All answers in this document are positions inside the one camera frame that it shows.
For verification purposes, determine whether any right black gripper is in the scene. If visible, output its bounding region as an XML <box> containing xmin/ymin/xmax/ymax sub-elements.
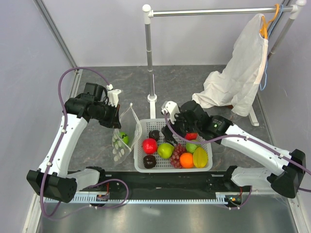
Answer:
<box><xmin>161</xmin><ymin>110</ymin><xmax>200</xmax><ymax>147</ymax></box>

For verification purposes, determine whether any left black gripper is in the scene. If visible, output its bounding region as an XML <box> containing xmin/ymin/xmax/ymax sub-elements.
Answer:
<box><xmin>91</xmin><ymin>101</ymin><xmax>121</xmax><ymax>129</ymax></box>

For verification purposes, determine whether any green watermelon toy ball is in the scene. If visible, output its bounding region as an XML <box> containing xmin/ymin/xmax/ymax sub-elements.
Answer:
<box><xmin>119</xmin><ymin>132</ymin><xmax>129</xmax><ymax>145</ymax></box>

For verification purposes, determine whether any clear zip top bag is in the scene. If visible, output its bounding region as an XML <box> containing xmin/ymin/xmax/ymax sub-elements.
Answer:
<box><xmin>112</xmin><ymin>103</ymin><xmax>142</xmax><ymax>166</ymax></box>

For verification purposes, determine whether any green lettuce toy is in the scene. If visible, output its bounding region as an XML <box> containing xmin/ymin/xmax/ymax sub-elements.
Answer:
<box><xmin>185</xmin><ymin>140</ymin><xmax>201</xmax><ymax>154</ymax></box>

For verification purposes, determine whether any dark mangosteen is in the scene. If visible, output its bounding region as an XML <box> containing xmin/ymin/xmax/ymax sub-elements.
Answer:
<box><xmin>148</xmin><ymin>130</ymin><xmax>160</xmax><ymax>141</ymax></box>
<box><xmin>143</xmin><ymin>155</ymin><xmax>156</xmax><ymax>169</ymax></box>

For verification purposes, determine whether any light green pear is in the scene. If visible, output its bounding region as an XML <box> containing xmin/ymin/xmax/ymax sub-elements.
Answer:
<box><xmin>157</xmin><ymin>143</ymin><xmax>174</xmax><ymax>159</ymax></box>

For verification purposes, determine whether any big red apple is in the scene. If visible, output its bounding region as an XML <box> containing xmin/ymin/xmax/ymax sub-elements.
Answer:
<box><xmin>142</xmin><ymin>138</ymin><xmax>157</xmax><ymax>154</ymax></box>

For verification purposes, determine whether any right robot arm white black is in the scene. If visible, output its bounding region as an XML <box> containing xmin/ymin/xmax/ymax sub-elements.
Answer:
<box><xmin>161</xmin><ymin>100</ymin><xmax>307</xmax><ymax>199</ymax></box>

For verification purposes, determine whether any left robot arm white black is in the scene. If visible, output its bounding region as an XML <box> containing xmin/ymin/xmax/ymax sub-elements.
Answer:
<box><xmin>26</xmin><ymin>83</ymin><xmax>122</xmax><ymax>203</ymax></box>

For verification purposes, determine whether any small red apple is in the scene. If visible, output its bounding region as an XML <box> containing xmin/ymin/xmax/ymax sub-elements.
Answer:
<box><xmin>185</xmin><ymin>133</ymin><xmax>198</xmax><ymax>141</ymax></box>

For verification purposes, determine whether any purple grape bunch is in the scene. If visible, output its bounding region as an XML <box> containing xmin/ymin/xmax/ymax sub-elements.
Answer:
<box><xmin>170</xmin><ymin>144</ymin><xmax>187</xmax><ymax>168</ymax></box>

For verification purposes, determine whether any yellow starfruit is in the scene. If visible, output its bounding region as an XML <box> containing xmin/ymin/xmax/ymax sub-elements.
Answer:
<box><xmin>192</xmin><ymin>147</ymin><xmax>208</xmax><ymax>168</ymax></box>

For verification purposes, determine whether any orange fruit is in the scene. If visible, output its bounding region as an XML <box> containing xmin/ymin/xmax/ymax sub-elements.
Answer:
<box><xmin>179</xmin><ymin>152</ymin><xmax>194</xmax><ymax>168</ymax></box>

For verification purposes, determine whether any white plastic mesh basket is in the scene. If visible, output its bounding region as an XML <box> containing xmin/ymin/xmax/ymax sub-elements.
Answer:
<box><xmin>134</xmin><ymin>117</ymin><xmax>214</xmax><ymax>173</ymax></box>

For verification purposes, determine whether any white cloth garment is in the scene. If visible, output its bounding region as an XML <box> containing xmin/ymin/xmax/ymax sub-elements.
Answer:
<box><xmin>192</xmin><ymin>14</ymin><xmax>268</xmax><ymax>117</ymax></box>

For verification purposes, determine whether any metal clothes rack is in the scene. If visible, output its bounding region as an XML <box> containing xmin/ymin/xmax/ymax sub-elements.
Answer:
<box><xmin>142</xmin><ymin>0</ymin><xmax>307</xmax><ymax>119</ymax></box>

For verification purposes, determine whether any orange clothes hanger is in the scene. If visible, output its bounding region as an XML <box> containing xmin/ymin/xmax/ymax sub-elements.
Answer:
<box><xmin>259</xmin><ymin>4</ymin><xmax>280</xmax><ymax>40</ymax></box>

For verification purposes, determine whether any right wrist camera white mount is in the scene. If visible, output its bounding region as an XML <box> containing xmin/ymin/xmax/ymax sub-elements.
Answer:
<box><xmin>161</xmin><ymin>101</ymin><xmax>180</xmax><ymax>124</ymax></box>

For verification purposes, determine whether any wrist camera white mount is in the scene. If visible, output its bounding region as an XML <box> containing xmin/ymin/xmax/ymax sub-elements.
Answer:
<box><xmin>161</xmin><ymin>101</ymin><xmax>180</xmax><ymax>124</ymax></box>
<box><xmin>106</xmin><ymin>84</ymin><xmax>123</xmax><ymax>107</ymax></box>

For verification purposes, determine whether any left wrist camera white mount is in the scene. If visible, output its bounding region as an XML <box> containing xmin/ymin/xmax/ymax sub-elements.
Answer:
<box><xmin>106</xmin><ymin>84</ymin><xmax>123</xmax><ymax>107</ymax></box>

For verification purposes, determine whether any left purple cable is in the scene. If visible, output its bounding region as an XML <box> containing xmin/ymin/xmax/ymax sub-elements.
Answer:
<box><xmin>40</xmin><ymin>67</ymin><xmax>115</xmax><ymax>220</ymax></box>

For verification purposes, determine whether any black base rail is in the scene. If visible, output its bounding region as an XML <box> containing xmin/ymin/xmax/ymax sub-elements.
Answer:
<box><xmin>69</xmin><ymin>169</ymin><xmax>263</xmax><ymax>195</ymax></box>

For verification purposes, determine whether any white slotted cable duct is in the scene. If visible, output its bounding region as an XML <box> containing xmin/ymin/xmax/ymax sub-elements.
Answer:
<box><xmin>45</xmin><ymin>192</ymin><xmax>246</xmax><ymax>204</ymax></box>

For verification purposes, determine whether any blue cord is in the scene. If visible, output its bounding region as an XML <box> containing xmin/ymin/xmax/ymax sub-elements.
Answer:
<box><xmin>259</xmin><ymin>3</ymin><xmax>285</xmax><ymax>91</ymax></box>

